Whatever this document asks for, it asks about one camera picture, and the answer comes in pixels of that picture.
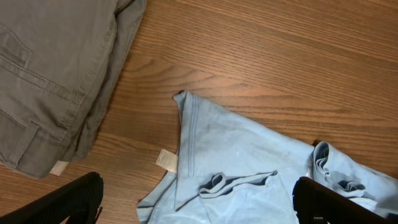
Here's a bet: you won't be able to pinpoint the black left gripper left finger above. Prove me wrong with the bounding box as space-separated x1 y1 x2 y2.
1 172 104 224

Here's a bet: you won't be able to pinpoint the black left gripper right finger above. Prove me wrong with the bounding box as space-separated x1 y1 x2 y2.
292 177 395 224

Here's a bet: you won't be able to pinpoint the light blue printed t-shirt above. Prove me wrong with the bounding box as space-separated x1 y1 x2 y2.
137 91 397 223

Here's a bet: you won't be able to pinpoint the folded beige garment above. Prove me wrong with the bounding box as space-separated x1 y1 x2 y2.
50 161 69 176

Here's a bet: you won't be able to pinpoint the folded grey trousers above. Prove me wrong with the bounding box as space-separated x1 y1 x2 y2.
1 0 146 179

